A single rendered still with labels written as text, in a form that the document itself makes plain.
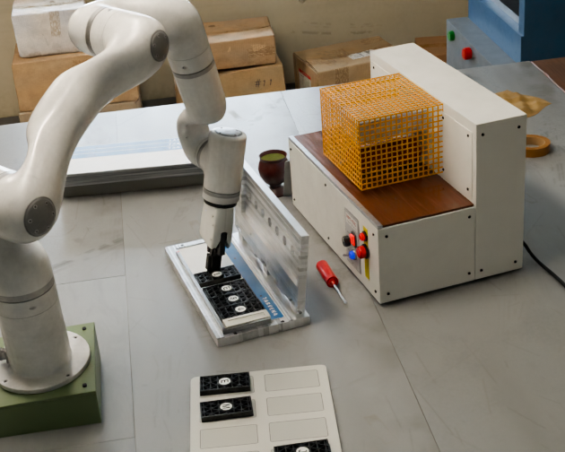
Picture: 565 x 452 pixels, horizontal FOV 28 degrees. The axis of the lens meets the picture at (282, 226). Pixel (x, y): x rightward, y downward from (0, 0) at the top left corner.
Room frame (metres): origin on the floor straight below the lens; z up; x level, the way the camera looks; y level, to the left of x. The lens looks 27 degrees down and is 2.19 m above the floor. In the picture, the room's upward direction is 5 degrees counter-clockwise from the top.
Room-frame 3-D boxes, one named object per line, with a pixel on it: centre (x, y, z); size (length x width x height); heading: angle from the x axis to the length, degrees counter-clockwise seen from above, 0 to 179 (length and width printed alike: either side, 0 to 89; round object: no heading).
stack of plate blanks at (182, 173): (2.84, 0.40, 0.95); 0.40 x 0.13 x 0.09; 91
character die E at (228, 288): (2.16, 0.13, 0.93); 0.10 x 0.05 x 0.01; 107
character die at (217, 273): (2.22, 0.16, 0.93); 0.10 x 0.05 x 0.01; 108
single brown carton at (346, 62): (5.51, -0.41, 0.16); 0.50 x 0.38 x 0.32; 107
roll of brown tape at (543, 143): (2.84, -0.70, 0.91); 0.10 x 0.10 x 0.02
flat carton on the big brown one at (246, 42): (5.48, 0.17, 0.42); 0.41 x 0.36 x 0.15; 97
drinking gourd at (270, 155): (2.69, 0.01, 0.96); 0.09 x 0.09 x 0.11
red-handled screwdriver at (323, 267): (2.17, -0.10, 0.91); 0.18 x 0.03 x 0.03; 13
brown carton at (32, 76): (5.38, 0.96, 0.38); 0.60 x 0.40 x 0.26; 97
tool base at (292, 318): (2.21, 0.12, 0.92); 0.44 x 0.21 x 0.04; 18
